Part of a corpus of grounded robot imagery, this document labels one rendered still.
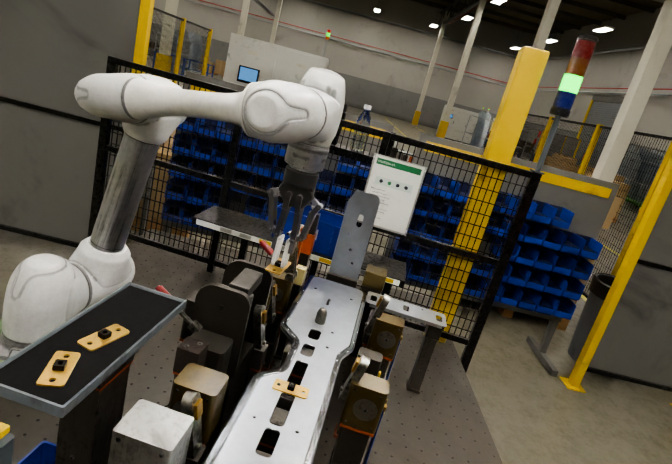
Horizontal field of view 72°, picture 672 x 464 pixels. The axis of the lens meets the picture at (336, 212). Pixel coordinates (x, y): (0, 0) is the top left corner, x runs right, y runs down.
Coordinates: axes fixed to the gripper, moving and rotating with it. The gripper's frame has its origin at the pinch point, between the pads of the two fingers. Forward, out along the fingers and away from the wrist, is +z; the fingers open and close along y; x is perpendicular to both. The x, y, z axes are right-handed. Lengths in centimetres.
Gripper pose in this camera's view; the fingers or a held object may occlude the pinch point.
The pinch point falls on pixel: (282, 250)
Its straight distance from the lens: 107.6
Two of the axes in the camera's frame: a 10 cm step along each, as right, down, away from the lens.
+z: -2.6, 9.3, 2.7
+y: 9.4, 3.1, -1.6
